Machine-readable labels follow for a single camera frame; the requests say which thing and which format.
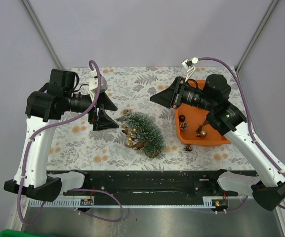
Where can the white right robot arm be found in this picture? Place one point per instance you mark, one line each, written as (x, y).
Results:
(268, 187)

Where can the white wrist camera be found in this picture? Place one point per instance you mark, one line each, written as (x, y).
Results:
(189, 66)
(95, 87)

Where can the gold berry ribbon sprig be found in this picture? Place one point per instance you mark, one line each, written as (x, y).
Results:
(133, 140)

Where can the small pine cone ornament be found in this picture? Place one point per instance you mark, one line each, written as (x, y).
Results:
(188, 148)

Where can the small green christmas tree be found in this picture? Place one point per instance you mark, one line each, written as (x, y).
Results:
(147, 129)

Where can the frosted pine cone ornament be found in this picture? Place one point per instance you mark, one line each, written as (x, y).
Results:
(183, 126)

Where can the brown ribbon bow ornament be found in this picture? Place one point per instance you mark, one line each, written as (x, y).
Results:
(202, 125)

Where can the orange plastic bin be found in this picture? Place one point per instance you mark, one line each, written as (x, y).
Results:
(194, 117)

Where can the green plastic object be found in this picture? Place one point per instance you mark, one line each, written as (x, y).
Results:
(13, 233)

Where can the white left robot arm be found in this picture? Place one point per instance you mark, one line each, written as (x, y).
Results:
(44, 110)

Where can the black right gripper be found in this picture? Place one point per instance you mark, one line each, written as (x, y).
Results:
(172, 96)

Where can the white slotted cable duct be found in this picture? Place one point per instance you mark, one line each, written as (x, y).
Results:
(107, 202)

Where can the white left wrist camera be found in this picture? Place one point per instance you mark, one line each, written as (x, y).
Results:
(95, 87)

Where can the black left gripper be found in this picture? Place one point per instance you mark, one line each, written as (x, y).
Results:
(102, 121)

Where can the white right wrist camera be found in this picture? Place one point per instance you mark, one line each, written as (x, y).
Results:
(189, 66)

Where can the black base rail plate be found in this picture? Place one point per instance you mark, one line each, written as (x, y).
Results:
(196, 183)

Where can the dark red small ball ornament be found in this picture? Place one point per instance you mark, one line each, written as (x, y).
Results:
(182, 118)

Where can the floral patterned table mat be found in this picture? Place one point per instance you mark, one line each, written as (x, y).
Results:
(77, 146)

